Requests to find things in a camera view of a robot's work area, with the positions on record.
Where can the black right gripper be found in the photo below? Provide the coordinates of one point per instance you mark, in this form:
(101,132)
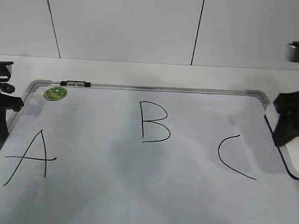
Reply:
(287,128)

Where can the white board with grey frame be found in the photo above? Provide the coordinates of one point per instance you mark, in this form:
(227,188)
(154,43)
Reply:
(112,156)

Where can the round green magnet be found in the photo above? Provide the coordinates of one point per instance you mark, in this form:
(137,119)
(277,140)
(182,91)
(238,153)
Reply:
(55,93)

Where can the white rectangular board eraser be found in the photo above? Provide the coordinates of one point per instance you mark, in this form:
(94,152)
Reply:
(290,156)

